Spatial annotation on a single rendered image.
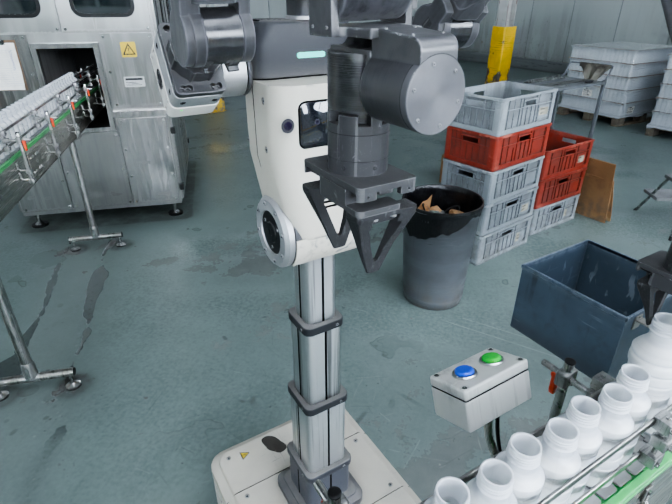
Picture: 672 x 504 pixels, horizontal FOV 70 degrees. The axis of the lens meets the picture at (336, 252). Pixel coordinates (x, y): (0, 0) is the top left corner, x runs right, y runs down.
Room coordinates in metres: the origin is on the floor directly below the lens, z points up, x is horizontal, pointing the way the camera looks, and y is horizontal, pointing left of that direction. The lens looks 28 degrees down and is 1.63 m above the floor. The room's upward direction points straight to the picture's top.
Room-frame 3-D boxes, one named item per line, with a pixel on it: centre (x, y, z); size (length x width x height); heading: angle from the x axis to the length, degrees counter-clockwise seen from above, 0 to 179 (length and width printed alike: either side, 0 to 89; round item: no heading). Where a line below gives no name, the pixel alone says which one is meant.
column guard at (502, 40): (10.51, -3.34, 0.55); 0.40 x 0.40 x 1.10; 32
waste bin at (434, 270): (2.50, -0.59, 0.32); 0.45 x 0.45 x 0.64
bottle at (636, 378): (0.52, -0.42, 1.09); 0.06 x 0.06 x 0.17
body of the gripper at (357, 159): (0.44, -0.02, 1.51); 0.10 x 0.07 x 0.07; 32
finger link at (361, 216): (0.43, -0.03, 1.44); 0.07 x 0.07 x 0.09; 32
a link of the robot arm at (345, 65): (0.44, -0.02, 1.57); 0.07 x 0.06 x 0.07; 32
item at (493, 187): (3.20, -1.08, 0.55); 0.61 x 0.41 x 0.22; 129
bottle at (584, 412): (0.46, -0.32, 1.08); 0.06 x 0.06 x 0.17
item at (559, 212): (3.65, -1.62, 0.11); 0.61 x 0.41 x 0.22; 124
